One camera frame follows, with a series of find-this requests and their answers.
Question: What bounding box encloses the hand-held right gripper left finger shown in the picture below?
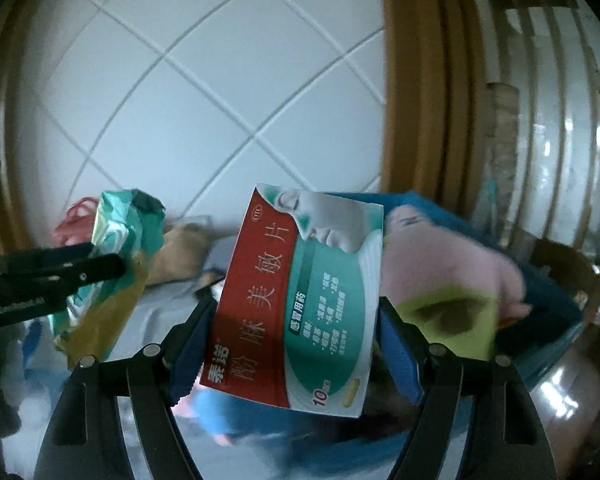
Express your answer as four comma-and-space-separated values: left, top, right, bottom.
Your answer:
34, 295, 218, 480

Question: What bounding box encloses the grey cloth-covered desktop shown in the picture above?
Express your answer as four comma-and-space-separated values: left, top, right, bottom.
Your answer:
0, 220, 291, 480

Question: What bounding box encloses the pink plush with green shorts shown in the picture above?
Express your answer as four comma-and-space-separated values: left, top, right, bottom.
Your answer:
380, 204, 533, 361

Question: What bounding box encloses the green wet wipes pack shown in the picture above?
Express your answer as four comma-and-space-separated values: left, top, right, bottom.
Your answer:
50, 189, 167, 371

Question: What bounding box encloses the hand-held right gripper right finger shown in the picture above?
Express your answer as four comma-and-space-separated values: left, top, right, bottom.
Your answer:
377, 297, 551, 480

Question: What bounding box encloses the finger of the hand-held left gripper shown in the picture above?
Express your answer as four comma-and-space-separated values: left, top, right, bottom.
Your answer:
0, 241, 127, 293

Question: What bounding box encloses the wooden door frame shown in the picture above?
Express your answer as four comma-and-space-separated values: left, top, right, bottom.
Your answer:
0, 0, 36, 261
377, 0, 486, 201

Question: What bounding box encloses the blue plastic crate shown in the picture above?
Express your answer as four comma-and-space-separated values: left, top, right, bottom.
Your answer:
195, 190, 586, 463

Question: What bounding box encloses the red and green medicine box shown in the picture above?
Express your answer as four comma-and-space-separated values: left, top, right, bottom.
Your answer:
199, 183, 385, 419

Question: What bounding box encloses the brown plush bear striped shirt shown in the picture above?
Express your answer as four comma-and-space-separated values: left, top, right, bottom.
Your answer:
145, 220, 236, 291

